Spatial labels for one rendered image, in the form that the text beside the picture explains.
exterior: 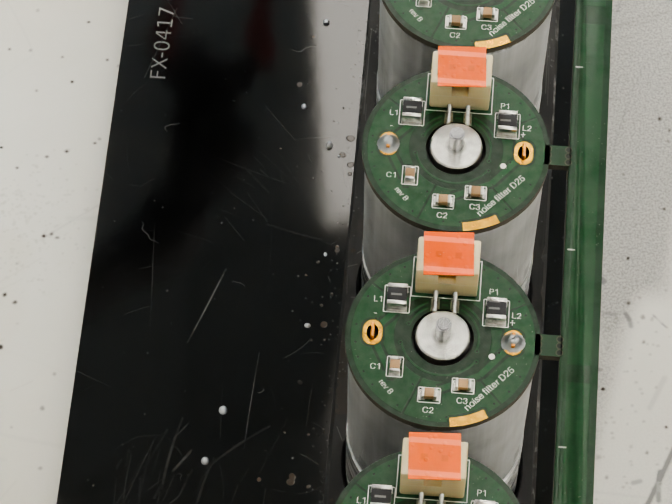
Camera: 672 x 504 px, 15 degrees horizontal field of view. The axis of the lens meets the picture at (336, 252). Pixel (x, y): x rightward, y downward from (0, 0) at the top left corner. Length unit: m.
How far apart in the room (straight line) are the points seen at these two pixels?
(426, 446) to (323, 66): 0.11
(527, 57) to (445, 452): 0.07
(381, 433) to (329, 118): 0.08
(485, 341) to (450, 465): 0.02
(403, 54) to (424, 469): 0.07
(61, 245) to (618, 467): 0.09
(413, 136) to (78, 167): 0.09
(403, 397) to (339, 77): 0.09
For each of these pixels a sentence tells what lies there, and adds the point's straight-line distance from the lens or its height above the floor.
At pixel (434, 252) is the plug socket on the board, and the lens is 0.32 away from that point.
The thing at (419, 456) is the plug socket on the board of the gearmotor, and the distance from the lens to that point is 0.31.
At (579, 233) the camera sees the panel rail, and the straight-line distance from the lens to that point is 0.33.
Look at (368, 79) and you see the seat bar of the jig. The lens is 0.39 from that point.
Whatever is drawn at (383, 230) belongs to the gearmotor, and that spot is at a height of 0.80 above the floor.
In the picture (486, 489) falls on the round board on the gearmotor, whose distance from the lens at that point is 0.32.
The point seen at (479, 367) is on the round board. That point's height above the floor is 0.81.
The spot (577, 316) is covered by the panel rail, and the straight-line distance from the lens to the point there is 0.33.
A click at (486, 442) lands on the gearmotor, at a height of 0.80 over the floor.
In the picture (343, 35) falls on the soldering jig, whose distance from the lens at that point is 0.41.
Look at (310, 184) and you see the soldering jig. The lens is 0.40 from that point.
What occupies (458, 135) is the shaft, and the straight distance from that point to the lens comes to 0.34.
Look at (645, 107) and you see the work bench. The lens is 0.42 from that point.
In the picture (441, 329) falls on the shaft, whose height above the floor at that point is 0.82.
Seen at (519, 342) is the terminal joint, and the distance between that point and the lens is 0.33.
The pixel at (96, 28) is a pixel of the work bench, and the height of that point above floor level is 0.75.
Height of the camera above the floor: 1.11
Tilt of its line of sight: 62 degrees down
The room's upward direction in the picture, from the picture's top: straight up
